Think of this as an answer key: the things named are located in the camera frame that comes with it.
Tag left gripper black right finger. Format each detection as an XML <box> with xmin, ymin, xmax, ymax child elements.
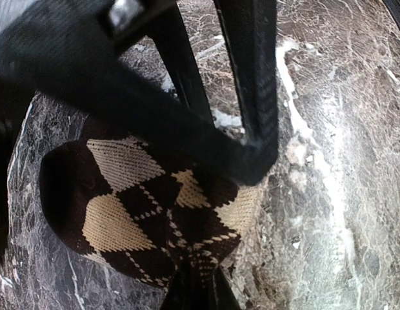
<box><xmin>206</xmin><ymin>267</ymin><xmax>241</xmax><ymax>310</ymax></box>

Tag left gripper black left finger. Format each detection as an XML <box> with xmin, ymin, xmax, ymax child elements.
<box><xmin>160</xmin><ymin>262</ymin><xmax>195</xmax><ymax>310</ymax></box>

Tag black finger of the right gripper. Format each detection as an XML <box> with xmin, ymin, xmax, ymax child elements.
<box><xmin>0</xmin><ymin>1</ymin><xmax>271</xmax><ymax>185</ymax></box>
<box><xmin>214</xmin><ymin>0</ymin><xmax>279</xmax><ymax>152</ymax></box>

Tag brown argyle sock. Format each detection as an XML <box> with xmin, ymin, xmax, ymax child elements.
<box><xmin>39</xmin><ymin>117</ymin><xmax>263</xmax><ymax>289</ymax></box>

